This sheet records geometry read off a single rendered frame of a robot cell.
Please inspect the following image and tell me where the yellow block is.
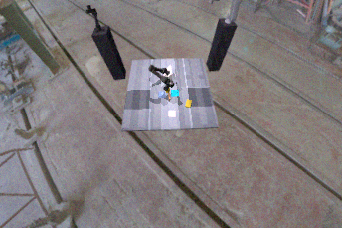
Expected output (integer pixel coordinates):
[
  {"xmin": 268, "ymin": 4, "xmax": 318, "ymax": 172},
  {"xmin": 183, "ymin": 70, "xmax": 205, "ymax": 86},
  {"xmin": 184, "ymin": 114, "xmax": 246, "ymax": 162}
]
[{"xmin": 185, "ymin": 99, "xmax": 192, "ymax": 108}]

